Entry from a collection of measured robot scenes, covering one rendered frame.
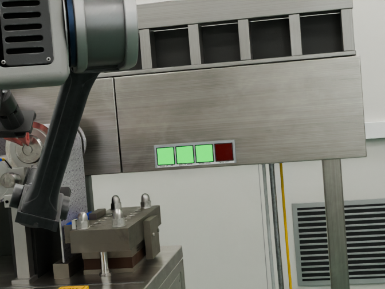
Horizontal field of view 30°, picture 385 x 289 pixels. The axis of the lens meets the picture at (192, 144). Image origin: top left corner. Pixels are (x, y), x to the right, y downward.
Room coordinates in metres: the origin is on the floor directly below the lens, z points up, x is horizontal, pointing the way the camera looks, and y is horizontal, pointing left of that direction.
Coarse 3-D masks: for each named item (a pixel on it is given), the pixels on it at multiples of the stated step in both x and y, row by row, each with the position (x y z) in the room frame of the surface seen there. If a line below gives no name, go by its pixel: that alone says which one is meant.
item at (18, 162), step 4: (36, 128) 1.93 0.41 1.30; (32, 132) 1.92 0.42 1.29; (36, 132) 1.92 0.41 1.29; (40, 132) 1.91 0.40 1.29; (36, 136) 1.92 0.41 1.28; (40, 136) 1.91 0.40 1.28; (44, 136) 1.91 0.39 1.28; (44, 140) 1.91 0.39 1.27; (12, 144) 1.93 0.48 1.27; (12, 148) 1.93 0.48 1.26; (12, 152) 1.93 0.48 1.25; (12, 156) 1.93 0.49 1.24; (16, 156) 1.93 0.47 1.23; (16, 160) 1.93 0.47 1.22; (16, 164) 1.93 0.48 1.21; (20, 164) 1.92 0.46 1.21; (24, 164) 1.92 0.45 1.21; (28, 164) 1.92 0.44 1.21; (36, 164) 1.92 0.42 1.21
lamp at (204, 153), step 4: (196, 148) 2.18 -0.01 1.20; (200, 148) 2.18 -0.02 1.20; (204, 148) 2.17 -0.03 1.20; (208, 148) 2.17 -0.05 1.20; (196, 152) 2.18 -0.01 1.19; (200, 152) 2.18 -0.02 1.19; (204, 152) 2.17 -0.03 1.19; (208, 152) 2.17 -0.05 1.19; (212, 152) 2.17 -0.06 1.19; (200, 156) 2.18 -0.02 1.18; (204, 156) 2.17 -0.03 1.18; (208, 156) 2.17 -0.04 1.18; (212, 156) 2.17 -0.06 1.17; (200, 160) 2.18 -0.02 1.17; (204, 160) 2.17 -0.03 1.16; (208, 160) 2.17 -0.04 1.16; (212, 160) 2.17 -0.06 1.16
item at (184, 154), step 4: (176, 148) 2.19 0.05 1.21; (180, 148) 2.19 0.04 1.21; (184, 148) 2.18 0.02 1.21; (188, 148) 2.18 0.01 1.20; (176, 152) 2.19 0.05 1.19; (180, 152) 2.19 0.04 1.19; (184, 152) 2.18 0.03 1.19; (188, 152) 2.18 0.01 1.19; (192, 152) 2.18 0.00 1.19; (180, 156) 2.19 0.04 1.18; (184, 156) 2.18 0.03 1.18; (188, 156) 2.18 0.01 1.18; (192, 156) 2.18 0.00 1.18; (180, 160) 2.19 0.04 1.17; (184, 160) 2.18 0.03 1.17; (188, 160) 2.18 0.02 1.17; (192, 160) 2.18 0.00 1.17
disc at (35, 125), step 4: (36, 124) 1.93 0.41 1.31; (40, 124) 1.92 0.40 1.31; (40, 128) 1.92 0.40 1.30; (44, 128) 1.92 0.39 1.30; (48, 128) 1.92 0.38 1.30; (44, 132) 1.92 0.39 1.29; (8, 140) 1.94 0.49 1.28; (8, 144) 1.94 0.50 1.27; (8, 148) 1.94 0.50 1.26; (8, 152) 1.94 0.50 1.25; (8, 156) 1.94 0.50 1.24; (8, 160) 1.94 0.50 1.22; (12, 160) 1.94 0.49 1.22; (12, 164) 1.94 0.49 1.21
